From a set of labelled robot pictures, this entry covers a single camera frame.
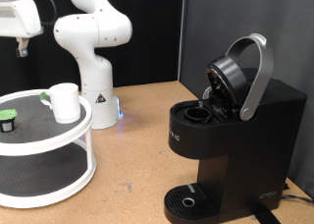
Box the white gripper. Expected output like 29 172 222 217
0 0 44 58

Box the coffee pod with green lid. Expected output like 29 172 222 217
0 108 19 134

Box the black Keurig coffee machine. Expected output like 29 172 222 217
164 32 308 224

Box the white two-tier turntable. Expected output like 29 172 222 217
0 88 97 209

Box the black curtain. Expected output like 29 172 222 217
0 0 184 97

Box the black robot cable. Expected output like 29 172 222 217
32 0 58 27

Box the white mug green-taped handle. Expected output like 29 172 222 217
39 83 81 125

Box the coffee machine power cable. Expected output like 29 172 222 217
282 194 314 205

